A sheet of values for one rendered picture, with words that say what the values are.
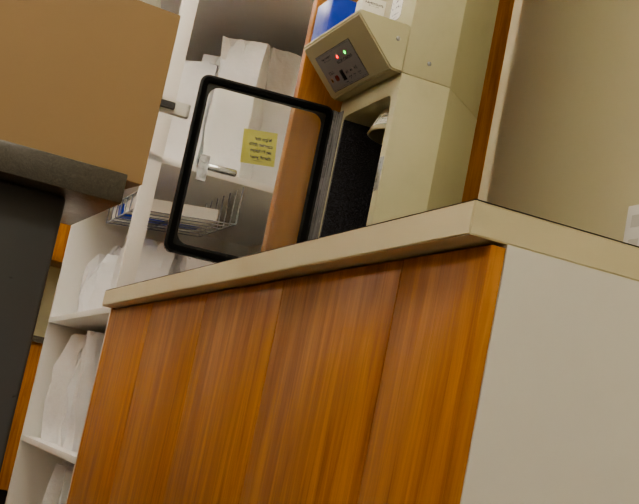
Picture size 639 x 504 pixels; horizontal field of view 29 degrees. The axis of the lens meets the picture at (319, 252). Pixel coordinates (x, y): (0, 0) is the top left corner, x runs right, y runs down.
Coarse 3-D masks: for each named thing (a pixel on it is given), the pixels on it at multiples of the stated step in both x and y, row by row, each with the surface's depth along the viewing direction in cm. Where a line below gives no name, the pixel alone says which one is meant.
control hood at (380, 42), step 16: (352, 16) 252; (368, 16) 249; (336, 32) 261; (352, 32) 255; (368, 32) 250; (384, 32) 250; (400, 32) 252; (304, 48) 278; (320, 48) 271; (368, 48) 253; (384, 48) 250; (400, 48) 251; (368, 64) 257; (384, 64) 252; (400, 64) 251; (368, 80) 261; (336, 96) 278
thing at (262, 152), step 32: (224, 96) 273; (224, 128) 273; (256, 128) 274; (288, 128) 276; (224, 160) 272; (256, 160) 273; (288, 160) 275; (192, 192) 269; (224, 192) 271; (256, 192) 273; (288, 192) 274; (192, 224) 269; (224, 224) 270; (256, 224) 272; (288, 224) 274
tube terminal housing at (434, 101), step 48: (384, 0) 271; (432, 0) 255; (480, 0) 265; (432, 48) 254; (480, 48) 269; (384, 96) 257; (432, 96) 253; (480, 96) 273; (384, 144) 250; (432, 144) 252; (384, 192) 248; (432, 192) 253
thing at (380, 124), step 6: (384, 114) 263; (378, 120) 263; (384, 120) 261; (372, 126) 264; (378, 126) 261; (384, 126) 260; (372, 132) 268; (378, 132) 270; (384, 132) 272; (372, 138) 270; (378, 138) 271
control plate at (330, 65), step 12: (336, 48) 265; (348, 48) 260; (324, 60) 272; (336, 60) 268; (348, 60) 263; (360, 60) 259; (324, 72) 276; (336, 72) 271; (360, 72) 262; (336, 84) 274; (348, 84) 269
